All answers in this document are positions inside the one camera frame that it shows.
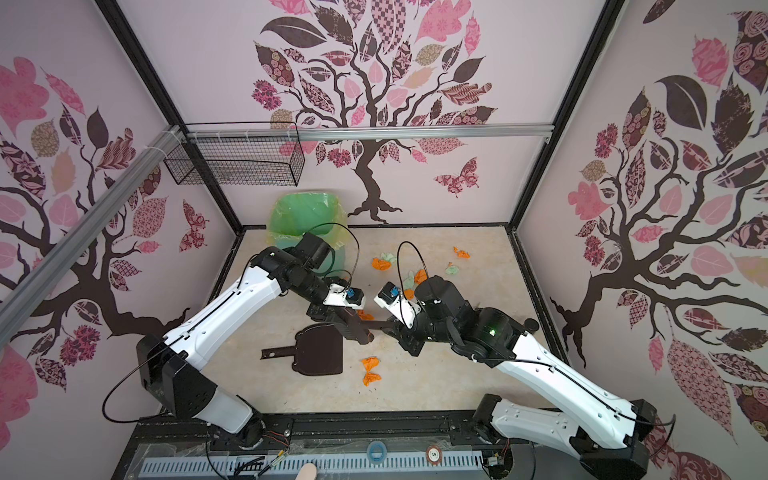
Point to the aluminium frame bar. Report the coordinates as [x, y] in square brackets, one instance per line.
[18, 307]
[372, 132]

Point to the white vented cable duct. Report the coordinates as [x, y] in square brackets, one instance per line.
[333, 464]

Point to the black wire basket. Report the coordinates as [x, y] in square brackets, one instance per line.
[260, 153]

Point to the aluminium frame bar back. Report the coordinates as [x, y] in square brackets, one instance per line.
[372, 132]

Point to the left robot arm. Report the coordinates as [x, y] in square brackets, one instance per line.
[170, 366]

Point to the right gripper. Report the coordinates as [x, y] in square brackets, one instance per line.
[403, 335]

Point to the light green bin liner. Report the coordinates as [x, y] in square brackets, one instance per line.
[319, 213]

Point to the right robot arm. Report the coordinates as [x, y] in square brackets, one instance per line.
[601, 430]

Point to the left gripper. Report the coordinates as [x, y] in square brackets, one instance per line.
[319, 313]

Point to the aluminium frame bar left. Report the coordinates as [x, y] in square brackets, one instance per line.
[18, 307]

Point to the green trash bin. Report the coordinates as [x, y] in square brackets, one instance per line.
[314, 252]

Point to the dark brown dustpan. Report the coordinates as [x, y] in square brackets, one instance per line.
[317, 351]

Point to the dark brown hand brush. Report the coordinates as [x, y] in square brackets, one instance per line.
[382, 325]

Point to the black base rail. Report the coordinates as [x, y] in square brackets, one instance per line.
[373, 433]

